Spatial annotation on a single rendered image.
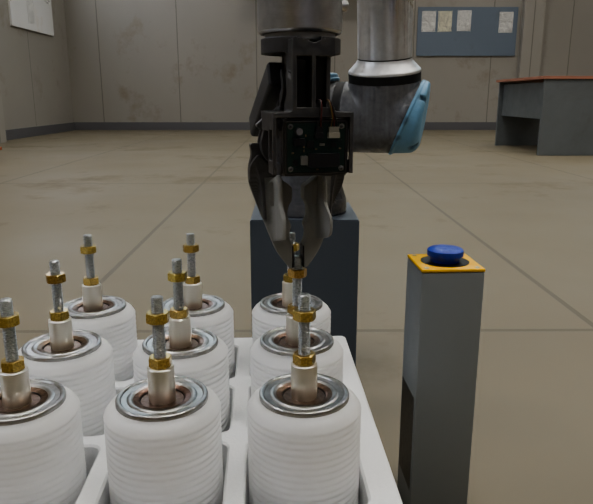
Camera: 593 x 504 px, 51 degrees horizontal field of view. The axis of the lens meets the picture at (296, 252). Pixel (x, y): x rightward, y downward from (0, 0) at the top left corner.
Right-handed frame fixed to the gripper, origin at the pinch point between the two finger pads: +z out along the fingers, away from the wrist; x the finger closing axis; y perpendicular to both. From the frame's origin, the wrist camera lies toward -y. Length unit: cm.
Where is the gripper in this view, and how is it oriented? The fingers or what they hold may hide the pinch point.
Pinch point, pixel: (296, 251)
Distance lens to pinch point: 62.0
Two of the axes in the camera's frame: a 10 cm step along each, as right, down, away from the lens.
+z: 0.0, 9.7, 2.4
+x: 9.8, -0.5, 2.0
